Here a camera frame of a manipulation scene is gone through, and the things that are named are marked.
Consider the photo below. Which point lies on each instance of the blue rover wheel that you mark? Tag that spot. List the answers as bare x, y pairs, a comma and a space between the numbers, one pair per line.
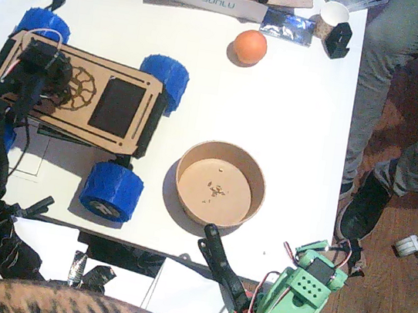
8, 138
42, 24
165, 80
111, 189

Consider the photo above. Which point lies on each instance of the small black plastic piece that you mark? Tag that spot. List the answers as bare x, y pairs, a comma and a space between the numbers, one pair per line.
58, 1

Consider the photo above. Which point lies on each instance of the black shoe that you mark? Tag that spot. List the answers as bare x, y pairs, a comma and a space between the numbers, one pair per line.
362, 213

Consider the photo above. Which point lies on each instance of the wooden rover chassis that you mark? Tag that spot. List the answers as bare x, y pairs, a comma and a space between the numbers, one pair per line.
116, 106

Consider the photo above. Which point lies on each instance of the dark shoe white sole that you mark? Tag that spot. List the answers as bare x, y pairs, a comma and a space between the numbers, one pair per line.
345, 190

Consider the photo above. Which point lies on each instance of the white ribbed device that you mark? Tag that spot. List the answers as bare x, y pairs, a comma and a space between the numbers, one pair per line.
408, 245

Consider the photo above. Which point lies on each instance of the small crumbs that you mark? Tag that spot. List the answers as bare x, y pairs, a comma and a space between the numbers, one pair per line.
216, 190

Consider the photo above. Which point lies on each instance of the black clamp lever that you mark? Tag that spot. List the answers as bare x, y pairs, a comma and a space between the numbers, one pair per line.
40, 203

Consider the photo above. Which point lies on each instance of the brown paper bowl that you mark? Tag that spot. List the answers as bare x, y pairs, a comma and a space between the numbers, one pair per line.
195, 197

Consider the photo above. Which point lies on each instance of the white SUNLU box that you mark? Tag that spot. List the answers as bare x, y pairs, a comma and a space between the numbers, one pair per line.
215, 3

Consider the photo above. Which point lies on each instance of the black flat box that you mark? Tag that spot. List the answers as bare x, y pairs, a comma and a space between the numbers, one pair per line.
121, 257

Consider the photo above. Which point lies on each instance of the silver black wrapper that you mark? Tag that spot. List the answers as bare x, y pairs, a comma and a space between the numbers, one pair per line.
77, 268

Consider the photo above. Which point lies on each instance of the orange fruit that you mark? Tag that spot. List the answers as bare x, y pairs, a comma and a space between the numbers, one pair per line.
249, 47

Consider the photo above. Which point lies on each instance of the grey trouser leg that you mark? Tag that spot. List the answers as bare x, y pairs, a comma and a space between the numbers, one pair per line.
380, 71

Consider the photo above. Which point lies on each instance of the blue foil packet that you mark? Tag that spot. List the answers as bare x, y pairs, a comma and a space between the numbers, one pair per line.
285, 27

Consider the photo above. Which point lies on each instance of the white paper cup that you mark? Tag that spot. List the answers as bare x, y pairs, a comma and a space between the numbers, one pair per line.
334, 12

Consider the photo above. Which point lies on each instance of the clear plastic box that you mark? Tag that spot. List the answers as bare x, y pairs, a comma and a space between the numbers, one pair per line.
355, 0

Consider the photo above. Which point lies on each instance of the black printed bracket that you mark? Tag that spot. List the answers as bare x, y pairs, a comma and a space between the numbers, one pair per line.
336, 42

